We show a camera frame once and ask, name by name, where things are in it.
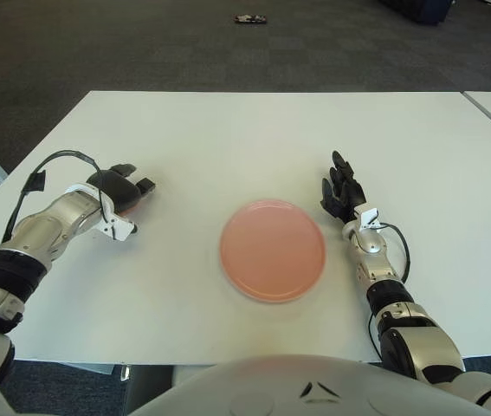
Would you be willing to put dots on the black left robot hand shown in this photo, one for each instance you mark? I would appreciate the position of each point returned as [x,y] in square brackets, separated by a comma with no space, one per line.
[117,190]

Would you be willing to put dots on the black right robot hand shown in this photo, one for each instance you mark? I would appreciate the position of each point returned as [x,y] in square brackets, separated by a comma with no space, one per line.
[349,195]

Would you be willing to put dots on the red yellow apple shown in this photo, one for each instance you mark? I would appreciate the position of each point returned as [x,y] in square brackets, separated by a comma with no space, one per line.
[129,210]

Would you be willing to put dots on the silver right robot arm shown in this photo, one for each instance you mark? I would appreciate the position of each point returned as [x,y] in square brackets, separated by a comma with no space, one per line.
[422,342]

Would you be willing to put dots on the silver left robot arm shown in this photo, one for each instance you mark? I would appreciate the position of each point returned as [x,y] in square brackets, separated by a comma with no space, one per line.
[41,229]

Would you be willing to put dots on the pink round plate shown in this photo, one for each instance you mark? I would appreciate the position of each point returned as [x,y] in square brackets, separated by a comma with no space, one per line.
[271,249]

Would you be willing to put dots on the dark table leg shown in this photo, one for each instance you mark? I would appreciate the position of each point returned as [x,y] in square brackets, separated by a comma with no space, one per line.
[150,385]

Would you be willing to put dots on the dark blue bulky object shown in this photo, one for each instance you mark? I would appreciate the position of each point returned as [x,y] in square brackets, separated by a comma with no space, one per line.
[427,11]

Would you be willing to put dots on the small dark floor object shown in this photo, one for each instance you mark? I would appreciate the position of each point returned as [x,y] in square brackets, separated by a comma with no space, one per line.
[251,18]

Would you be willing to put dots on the grey robot torso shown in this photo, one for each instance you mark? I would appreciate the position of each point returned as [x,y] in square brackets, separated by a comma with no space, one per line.
[249,390]

